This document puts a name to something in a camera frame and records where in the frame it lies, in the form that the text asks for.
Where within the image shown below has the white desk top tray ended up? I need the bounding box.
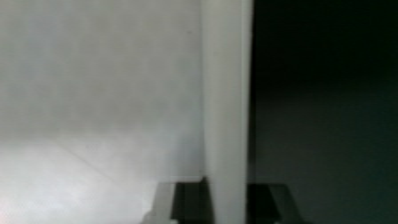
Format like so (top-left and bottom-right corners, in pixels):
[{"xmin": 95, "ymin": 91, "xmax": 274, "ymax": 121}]
[{"xmin": 0, "ymin": 0, "xmax": 253, "ymax": 224}]

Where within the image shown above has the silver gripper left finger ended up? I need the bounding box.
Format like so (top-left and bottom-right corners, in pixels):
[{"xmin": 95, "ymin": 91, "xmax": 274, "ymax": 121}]
[{"xmin": 141, "ymin": 182, "xmax": 205, "ymax": 224}]

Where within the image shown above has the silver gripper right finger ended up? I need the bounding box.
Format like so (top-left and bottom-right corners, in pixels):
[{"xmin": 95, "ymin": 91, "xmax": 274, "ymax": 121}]
[{"xmin": 248, "ymin": 184, "xmax": 310, "ymax": 224}]

